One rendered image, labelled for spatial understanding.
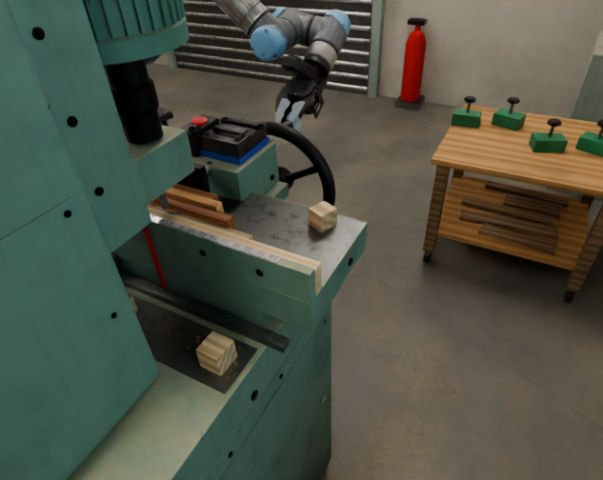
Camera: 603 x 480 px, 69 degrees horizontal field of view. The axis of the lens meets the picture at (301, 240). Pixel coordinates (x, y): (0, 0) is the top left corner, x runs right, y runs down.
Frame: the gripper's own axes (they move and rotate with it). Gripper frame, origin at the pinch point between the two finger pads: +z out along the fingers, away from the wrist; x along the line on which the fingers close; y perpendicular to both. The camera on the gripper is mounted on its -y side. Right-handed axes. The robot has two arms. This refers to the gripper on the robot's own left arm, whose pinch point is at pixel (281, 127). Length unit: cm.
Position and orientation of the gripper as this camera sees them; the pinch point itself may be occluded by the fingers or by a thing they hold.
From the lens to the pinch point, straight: 105.0
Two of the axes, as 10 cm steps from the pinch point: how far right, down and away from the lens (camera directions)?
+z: -3.9, 8.8, -2.6
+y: 2.7, 3.8, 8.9
